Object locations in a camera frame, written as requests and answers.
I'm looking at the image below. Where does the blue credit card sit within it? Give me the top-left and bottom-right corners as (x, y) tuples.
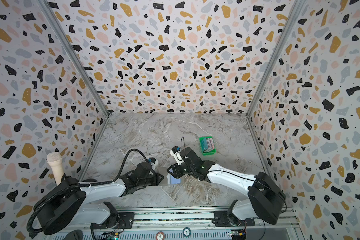
(169, 176), (182, 185)

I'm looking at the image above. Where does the green card tray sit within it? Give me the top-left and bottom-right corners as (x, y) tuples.
(199, 137), (217, 156)

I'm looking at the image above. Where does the grey card holder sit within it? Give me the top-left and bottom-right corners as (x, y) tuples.
(161, 173), (184, 186)

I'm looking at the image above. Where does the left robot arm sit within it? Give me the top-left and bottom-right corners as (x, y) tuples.
(27, 161), (165, 237)

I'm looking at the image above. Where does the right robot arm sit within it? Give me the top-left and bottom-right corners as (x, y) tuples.
(167, 146), (287, 227)

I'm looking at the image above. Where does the cards stack in tray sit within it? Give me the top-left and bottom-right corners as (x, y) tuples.
(202, 138), (215, 152)

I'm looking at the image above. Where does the red round marker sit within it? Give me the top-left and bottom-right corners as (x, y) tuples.
(155, 232), (165, 240)

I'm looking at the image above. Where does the green round marker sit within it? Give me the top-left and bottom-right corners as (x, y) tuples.
(183, 227), (191, 238)

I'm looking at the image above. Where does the beige microphone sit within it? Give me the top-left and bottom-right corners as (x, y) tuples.
(47, 152), (65, 185)

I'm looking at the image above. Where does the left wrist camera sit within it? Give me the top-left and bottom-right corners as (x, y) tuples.
(148, 158), (158, 171)

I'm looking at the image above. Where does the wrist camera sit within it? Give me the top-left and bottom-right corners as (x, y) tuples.
(148, 158), (158, 171)
(170, 146), (184, 166)

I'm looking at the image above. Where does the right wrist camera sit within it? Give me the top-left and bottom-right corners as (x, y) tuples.
(170, 146), (184, 166)

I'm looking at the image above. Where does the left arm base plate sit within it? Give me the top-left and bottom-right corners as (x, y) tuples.
(92, 212), (135, 231)

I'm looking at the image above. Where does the aluminium mounting rail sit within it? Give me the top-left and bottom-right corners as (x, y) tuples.
(44, 207), (304, 240)

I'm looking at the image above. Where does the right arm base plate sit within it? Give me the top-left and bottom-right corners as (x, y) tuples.
(212, 211), (256, 228)

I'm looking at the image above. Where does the black corrugated cable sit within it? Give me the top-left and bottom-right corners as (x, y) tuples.
(26, 148), (149, 238)

